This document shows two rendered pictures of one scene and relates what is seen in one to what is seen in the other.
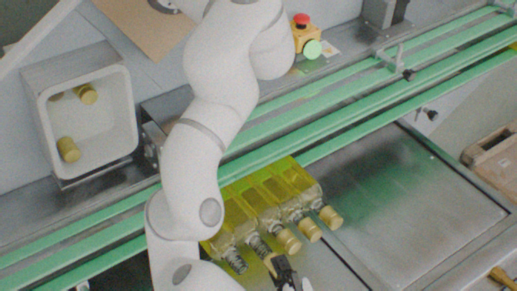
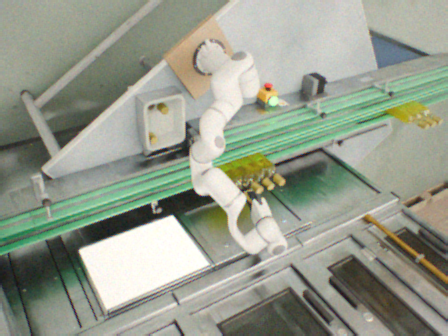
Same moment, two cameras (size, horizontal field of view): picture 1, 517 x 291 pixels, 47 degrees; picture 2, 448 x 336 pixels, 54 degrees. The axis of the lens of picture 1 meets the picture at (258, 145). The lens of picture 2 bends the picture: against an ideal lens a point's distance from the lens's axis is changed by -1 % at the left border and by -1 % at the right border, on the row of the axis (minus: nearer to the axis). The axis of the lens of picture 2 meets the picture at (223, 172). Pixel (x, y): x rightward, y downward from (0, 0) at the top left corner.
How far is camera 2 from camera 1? 0.71 m
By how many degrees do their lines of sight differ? 9
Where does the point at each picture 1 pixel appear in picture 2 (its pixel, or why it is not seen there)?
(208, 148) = (219, 118)
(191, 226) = (211, 146)
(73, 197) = (152, 161)
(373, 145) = (308, 160)
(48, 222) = (140, 170)
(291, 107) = (261, 126)
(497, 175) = not seen: hidden behind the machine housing
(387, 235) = (311, 199)
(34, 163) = (135, 145)
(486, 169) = not seen: hidden behind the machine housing
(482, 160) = not seen: hidden behind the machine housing
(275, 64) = (250, 89)
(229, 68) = (229, 84)
